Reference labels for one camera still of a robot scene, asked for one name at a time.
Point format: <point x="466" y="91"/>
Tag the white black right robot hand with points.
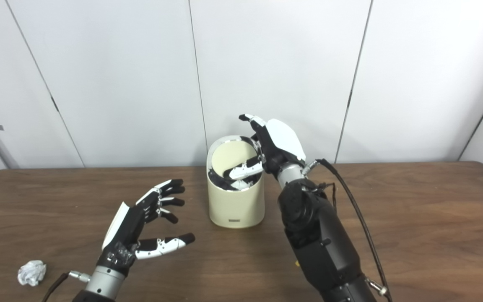
<point x="281" y="140"/>

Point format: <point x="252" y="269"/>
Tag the white paper ball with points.
<point x="32" y="272"/>

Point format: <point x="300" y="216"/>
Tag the black bin liner bag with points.
<point x="216" y="178"/>

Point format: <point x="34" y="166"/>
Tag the cream round bin lid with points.
<point x="229" y="157"/>

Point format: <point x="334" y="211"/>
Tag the cream-colored bin body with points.
<point x="235" y="207"/>

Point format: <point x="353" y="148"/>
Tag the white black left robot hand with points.
<point x="126" y="230"/>

